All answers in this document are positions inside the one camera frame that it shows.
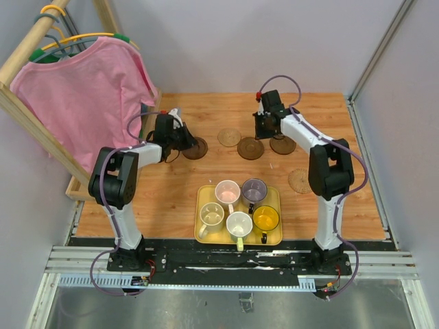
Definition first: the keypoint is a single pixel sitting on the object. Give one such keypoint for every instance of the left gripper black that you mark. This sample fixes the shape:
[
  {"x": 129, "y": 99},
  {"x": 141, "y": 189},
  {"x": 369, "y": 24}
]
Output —
[{"x": 190, "y": 140}]

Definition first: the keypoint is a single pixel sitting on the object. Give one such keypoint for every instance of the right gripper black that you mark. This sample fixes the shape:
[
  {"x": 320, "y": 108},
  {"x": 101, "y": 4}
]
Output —
[{"x": 259, "y": 133}]

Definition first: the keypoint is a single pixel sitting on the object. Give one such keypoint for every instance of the large brown wooden coaster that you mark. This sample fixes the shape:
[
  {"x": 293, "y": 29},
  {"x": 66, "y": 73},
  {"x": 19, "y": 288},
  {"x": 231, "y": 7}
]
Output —
[{"x": 197, "y": 151}]

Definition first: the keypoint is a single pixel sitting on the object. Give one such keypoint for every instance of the woven rattan coaster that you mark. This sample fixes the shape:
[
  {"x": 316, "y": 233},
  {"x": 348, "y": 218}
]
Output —
[
  {"x": 229, "y": 137},
  {"x": 298, "y": 181}
]

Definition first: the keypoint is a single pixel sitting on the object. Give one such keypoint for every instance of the purple translucent cup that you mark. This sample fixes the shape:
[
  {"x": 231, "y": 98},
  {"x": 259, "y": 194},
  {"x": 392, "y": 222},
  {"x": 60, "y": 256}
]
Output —
[{"x": 253, "y": 193}]

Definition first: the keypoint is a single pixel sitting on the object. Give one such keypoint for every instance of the yellow translucent cup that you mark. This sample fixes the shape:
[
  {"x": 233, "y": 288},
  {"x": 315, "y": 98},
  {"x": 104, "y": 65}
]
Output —
[{"x": 265, "y": 219}]

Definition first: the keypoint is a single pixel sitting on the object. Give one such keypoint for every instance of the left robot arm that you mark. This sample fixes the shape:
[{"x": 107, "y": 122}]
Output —
[{"x": 114, "y": 177}]

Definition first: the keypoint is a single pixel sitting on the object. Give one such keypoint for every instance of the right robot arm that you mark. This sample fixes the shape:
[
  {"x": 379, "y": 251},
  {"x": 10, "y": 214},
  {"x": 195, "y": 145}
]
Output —
[{"x": 330, "y": 171}]

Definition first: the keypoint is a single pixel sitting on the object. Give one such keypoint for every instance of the pink cup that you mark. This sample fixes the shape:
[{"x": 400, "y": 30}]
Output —
[{"x": 228, "y": 194}]

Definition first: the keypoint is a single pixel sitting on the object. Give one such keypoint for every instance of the cream cup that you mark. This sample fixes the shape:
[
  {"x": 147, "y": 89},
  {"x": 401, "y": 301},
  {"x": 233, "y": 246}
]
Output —
[{"x": 212, "y": 219}]

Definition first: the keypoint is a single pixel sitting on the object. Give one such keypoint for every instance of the yellow plastic tray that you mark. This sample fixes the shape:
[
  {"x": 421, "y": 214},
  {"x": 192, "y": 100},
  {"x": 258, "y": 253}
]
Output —
[{"x": 206, "y": 195}]

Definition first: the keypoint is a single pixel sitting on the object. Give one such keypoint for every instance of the pink t-shirt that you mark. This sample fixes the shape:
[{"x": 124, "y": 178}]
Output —
[{"x": 91, "y": 100}]

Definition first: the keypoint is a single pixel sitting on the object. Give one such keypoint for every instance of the yellow hanger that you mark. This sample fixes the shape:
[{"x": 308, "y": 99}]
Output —
[{"x": 104, "y": 10}]

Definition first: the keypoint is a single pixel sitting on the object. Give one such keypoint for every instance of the grey hanger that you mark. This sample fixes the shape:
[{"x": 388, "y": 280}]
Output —
[{"x": 58, "y": 43}]

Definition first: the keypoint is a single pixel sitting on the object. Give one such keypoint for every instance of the green garment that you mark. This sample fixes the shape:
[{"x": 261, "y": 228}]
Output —
[{"x": 39, "y": 54}]

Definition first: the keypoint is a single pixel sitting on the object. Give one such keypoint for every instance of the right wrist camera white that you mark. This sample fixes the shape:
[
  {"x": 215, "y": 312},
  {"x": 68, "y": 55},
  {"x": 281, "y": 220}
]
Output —
[{"x": 261, "y": 108}]

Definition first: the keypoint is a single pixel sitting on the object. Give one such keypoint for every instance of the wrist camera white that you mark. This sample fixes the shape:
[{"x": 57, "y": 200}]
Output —
[
  {"x": 261, "y": 108},
  {"x": 175, "y": 113}
]

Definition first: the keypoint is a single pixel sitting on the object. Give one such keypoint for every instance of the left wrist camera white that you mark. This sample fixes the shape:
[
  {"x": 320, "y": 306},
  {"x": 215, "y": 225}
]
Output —
[{"x": 175, "y": 113}]

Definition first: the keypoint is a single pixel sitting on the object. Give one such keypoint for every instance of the white cup green handle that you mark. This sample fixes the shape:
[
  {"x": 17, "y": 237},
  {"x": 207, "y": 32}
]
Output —
[{"x": 239, "y": 225}]

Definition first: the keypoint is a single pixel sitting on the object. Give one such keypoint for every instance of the wooden clothes rack frame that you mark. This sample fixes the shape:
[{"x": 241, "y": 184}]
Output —
[{"x": 20, "y": 111}]

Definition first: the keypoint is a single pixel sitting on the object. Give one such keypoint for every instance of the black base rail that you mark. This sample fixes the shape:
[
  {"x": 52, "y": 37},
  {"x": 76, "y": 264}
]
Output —
[{"x": 188, "y": 263}]

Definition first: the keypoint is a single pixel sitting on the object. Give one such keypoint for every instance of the aluminium frame post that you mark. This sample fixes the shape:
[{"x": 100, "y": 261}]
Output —
[{"x": 385, "y": 41}]

